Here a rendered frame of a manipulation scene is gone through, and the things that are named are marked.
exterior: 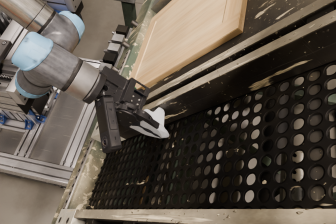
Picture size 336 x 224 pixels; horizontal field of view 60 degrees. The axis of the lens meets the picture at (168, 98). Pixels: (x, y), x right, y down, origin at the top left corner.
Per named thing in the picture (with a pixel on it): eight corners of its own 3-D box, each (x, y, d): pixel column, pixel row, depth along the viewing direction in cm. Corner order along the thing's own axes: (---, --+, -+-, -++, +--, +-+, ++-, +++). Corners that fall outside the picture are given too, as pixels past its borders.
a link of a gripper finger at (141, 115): (163, 121, 64) (130, 102, 60) (161, 127, 63) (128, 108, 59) (151, 126, 67) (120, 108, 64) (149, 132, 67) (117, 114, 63)
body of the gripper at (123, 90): (153, 90, 66) (108, 61, 61) (142, 123, 61) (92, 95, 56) (136, 99, 72) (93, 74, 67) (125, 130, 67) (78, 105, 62)
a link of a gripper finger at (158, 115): (180, 116, 69) (149, 97, 65) (174, 138, 66) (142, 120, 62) (172, 119, 72) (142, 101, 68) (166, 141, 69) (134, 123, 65)
